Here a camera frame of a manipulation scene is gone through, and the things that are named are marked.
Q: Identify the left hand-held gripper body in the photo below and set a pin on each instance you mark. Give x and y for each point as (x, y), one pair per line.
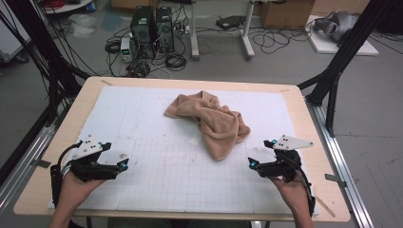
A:
(85, 148)

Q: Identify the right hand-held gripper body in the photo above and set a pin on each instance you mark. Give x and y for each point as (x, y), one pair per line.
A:
(288, 142)

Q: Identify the beige towel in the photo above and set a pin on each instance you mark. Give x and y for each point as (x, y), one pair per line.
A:
(215, 123)

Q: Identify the person's right hand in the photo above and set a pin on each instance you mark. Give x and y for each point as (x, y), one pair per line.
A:
(294, 193)

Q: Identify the person's left hand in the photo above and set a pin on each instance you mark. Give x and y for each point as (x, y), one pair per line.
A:
(74, 193)

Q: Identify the grey tape piece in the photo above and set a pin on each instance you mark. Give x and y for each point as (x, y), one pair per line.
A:
(41, 163)
(335, 179)

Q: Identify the thin wooden stick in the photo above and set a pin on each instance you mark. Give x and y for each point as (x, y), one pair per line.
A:
(324, 205)

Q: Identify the white power supply unit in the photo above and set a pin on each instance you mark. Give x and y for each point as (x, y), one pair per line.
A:
(126, 49)

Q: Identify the white floor board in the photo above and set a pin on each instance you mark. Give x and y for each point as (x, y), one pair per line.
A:
(326, 47)

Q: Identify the white metal table stand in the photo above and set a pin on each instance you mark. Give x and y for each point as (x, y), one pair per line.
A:
(246, 34)

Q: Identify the clear plastic bag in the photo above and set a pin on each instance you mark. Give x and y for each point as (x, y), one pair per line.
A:
(82, 25)

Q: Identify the black computer tower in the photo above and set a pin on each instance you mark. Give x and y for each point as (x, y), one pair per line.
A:
(142, 28)
(164, 28)

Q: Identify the large cardboard box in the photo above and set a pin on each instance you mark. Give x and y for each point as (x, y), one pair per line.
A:
(285, 14)

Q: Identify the black flat device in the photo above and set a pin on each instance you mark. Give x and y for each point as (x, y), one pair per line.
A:
(229, 22)

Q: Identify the grey rounded device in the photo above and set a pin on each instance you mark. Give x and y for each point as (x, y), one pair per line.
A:
(340, 22)

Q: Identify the white round table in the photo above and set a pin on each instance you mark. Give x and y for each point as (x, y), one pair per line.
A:
(72, 6)

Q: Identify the flat cardboard box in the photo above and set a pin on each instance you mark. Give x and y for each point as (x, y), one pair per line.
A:
(133, 3)

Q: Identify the aluminium rail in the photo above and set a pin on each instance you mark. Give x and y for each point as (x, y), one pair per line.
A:
(30, 155)
(340, 164)

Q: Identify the black metal frame stand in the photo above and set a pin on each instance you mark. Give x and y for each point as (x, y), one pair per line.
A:
(41, 41)
(345, 50)

